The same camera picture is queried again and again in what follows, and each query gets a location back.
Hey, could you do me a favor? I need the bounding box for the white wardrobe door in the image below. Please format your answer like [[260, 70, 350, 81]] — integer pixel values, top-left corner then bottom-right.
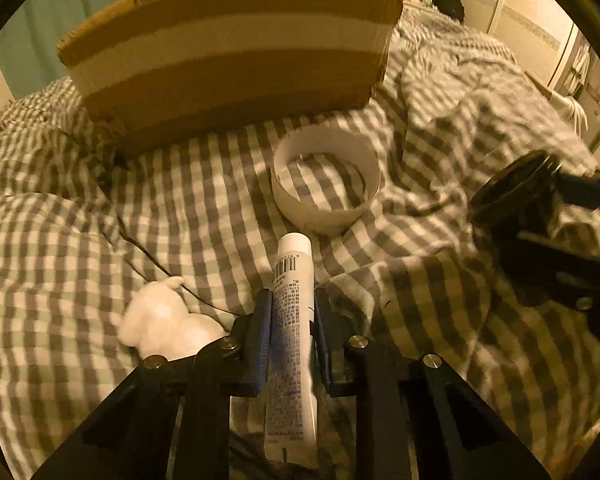
[[487, 0, 581, 92]]

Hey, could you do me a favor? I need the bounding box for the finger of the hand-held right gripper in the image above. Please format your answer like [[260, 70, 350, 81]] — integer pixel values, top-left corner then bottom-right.
[[550, 169, 600, 213], [497, 230, 600, 312]]

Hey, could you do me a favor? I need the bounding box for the thin black cable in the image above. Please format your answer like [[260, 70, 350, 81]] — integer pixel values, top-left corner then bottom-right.
[[62, 130, 242, 319]]

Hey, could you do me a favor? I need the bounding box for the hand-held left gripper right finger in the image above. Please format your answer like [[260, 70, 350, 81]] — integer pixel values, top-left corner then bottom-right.
[[312, 287, 553, 480]]

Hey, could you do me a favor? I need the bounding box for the white squeeze tube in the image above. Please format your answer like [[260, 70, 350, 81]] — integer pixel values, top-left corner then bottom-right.
[[263, 232, 322, 467]]

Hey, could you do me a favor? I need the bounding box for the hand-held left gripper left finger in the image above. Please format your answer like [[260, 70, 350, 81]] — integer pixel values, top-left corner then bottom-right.
[[30, 288, 274, 480]]

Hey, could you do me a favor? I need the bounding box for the striped cardboard box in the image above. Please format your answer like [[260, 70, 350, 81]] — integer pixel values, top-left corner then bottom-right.
[[56, 0, 405, 159]]

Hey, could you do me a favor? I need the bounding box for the grey checkered blanket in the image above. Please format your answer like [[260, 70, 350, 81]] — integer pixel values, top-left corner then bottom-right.
[[0, 7, 600, 480]]

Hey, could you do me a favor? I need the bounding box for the white plush toy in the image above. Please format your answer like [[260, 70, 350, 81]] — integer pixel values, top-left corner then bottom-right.
[[117, 275, 227, 361]]

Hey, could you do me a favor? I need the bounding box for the dark round object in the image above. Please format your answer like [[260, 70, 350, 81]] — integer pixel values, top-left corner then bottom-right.
[[432, 0, 466, 24]]

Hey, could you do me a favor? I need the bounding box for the white paper ring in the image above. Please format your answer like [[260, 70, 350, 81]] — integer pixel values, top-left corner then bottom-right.
[[271, 127, 381, 236]]

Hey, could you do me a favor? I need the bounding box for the teal curtain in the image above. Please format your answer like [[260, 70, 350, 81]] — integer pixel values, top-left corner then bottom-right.
[[0, 0, 233, 97]]

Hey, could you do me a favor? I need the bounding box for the black round jar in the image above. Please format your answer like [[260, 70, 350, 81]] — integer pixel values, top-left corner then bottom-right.
[[468, 149, 564, 243]]

